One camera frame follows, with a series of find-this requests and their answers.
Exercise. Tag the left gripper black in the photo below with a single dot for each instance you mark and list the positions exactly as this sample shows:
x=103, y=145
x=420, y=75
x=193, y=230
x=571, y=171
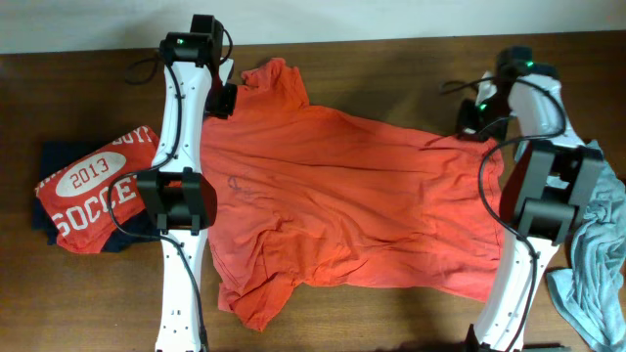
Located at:
x=222, y=101

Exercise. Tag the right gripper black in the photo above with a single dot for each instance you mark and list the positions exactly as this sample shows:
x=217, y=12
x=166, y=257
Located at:
x=466, y=129

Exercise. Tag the plain orange-red t-shirt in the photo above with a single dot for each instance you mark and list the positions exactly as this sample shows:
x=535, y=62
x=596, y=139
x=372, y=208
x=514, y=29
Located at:
x=312, y=195

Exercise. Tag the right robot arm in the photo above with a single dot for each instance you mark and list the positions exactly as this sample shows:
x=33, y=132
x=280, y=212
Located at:
x=546, y=195

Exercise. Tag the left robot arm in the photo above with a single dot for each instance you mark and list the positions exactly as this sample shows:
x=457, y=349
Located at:
x=179, y=200

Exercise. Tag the folded red soccer shirt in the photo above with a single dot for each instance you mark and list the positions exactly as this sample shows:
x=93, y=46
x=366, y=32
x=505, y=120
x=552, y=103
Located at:
x=82, y=198

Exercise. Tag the folded navy blue garment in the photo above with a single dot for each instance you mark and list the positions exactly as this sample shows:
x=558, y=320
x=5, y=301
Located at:
x=56, y=155

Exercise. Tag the light blue crumpled shirt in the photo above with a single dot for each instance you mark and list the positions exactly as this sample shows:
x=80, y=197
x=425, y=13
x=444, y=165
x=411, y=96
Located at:
x=586, y=293

